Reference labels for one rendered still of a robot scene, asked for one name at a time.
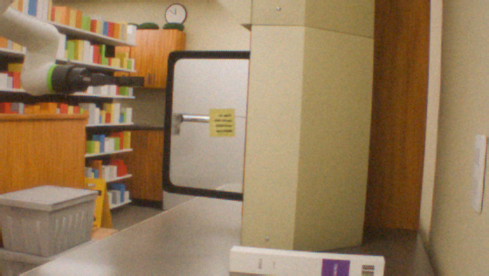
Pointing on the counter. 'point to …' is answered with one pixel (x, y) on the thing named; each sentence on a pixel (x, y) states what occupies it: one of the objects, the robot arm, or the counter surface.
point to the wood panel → (398, 113)
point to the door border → (171, 123)
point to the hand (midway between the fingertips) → (133, 81)
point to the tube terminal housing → (308, 124)
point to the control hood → (239, 10)
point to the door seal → (168, 123)
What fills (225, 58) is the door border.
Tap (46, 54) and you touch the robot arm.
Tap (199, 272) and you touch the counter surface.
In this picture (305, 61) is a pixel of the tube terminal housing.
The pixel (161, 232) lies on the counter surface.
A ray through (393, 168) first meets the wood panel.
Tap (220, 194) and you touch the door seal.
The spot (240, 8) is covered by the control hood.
